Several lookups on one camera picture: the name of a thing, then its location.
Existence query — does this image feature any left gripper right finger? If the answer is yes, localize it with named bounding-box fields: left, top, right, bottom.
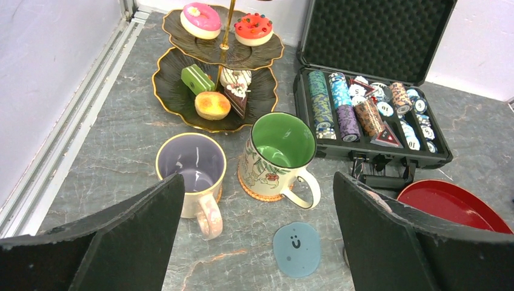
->
left=333, top=172, right=513, bottom=290

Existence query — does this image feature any pink frosted donut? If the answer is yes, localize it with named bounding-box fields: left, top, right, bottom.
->
left=180, top=2, right=221, bottom=40

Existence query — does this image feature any orange peach bun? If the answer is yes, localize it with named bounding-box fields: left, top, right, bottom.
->
left=195, top=92, right=232, bottom=121

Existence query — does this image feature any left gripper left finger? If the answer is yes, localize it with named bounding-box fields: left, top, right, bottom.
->
left=1, top=174, right=184, bottom=290

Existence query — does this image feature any white striped donut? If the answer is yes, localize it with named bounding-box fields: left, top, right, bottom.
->
left=219, top=67, right=252, bottom=88

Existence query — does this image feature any blue round coaster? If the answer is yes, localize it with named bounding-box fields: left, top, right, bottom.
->
left=273, top=222, right=321, bottom=278

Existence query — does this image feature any woven coaster front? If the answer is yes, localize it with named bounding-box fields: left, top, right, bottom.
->
left=237, top=173, right=284, bottom=202

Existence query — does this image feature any red frosted donut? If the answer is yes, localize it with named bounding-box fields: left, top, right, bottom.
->
left=234, top=13, right=274, bottom=47

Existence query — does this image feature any three-tier dessert stand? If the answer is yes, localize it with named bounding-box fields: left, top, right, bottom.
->
left=152, top=5, right=284, bottom=133

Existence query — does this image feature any woven coaster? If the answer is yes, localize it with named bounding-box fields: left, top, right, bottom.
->
left=216, top=186, right=222, bottom=203
left=237, top=173, right=284, bottom=202

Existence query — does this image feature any red round tray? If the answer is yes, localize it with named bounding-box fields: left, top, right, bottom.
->
left=397, top=179, right=513, bottom=234

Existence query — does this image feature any chocolate cake slice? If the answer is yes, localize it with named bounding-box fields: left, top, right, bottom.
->
left=224, top=84, right=248, bottom=119

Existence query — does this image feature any black poker chip case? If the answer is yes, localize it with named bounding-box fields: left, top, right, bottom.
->
left=293, top=1, right=455, bottom=191

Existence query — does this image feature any green bowl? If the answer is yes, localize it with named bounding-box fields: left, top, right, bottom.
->
left=237, top=112, right=321, bottom=209

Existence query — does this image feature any beige purple mug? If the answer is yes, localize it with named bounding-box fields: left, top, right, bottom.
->
left=155, top=133, right=227, bottom=239

